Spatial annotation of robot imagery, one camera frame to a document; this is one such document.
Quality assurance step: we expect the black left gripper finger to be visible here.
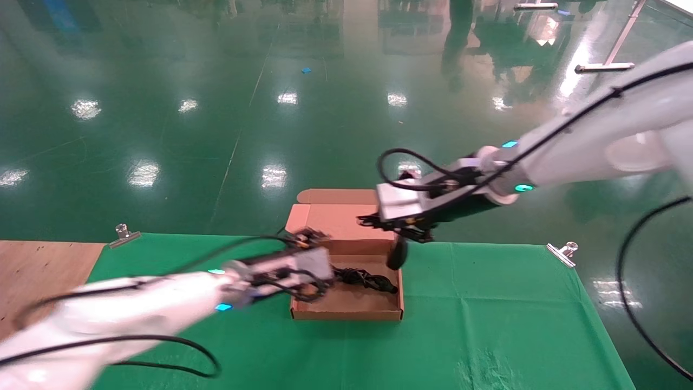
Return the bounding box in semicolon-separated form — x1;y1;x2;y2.
283;227;331;250
290;282;329;303

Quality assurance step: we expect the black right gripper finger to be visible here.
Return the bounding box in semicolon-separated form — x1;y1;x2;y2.
357;213;404;231
395;219;435;243

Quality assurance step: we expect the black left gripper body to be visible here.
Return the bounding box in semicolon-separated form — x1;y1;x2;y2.
245;258;297;297

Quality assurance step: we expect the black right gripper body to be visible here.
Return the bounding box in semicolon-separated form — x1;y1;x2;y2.
422;181;491;224

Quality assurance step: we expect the black power adapter with cable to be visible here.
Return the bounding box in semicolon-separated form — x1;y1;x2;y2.
332;267;400;295

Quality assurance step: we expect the open brown cardboard box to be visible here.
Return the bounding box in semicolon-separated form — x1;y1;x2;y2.
285;189;404;321

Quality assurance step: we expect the green table cloth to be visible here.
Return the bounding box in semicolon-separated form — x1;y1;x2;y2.
86;233;637;390

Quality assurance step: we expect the silver metal table clamp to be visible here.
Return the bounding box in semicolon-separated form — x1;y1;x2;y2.
546;242;580;269
110;224;142;249

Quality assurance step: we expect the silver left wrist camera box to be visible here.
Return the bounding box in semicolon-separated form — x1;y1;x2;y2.
292;247;334;283

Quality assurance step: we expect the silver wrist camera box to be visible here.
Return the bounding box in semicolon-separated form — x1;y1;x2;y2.
376;183;424;222
292;247;334;283

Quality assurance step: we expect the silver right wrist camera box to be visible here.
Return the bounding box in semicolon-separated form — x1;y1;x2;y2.
376;183;424;222

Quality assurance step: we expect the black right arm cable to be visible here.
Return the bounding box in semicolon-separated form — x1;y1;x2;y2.
377;61;693;192
617;196;693;381

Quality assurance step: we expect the white table leg frame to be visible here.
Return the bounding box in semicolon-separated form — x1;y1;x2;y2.
575;0;649;75

